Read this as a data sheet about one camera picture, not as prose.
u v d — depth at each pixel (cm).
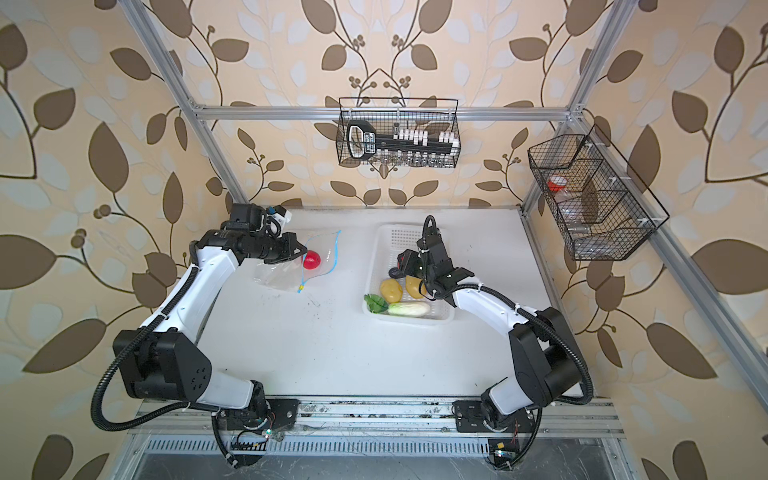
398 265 87
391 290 92
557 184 81
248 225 63
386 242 103
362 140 83
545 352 45
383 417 75
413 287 94
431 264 67
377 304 87
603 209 73
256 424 72
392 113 89
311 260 91
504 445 72
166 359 41
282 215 76
